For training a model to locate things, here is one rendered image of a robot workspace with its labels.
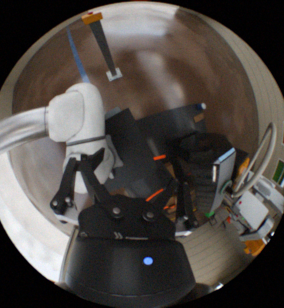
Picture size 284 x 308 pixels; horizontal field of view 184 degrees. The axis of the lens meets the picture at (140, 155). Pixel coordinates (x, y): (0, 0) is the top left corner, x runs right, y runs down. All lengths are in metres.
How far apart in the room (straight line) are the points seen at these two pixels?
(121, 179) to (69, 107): 0.44
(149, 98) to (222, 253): 6.61
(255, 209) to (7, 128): 1.46
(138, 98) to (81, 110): 1.13
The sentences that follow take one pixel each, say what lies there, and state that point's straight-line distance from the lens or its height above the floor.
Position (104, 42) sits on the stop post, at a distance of 1.02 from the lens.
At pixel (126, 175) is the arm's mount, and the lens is 0.52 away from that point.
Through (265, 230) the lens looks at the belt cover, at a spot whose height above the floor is 1.64.
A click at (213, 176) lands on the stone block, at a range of 1.02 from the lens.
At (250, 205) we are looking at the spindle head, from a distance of 1.14.
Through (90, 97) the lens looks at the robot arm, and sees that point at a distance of 0.30.
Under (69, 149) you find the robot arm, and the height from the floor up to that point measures 1.05.
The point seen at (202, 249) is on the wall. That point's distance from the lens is 5.85.
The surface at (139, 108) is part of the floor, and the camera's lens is 1.30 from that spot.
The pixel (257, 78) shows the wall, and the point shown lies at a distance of 6.75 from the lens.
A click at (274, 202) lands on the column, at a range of 1.94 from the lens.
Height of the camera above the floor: 1.28
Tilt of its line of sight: 70 degrees down
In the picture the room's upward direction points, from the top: 165 degrees clockwise
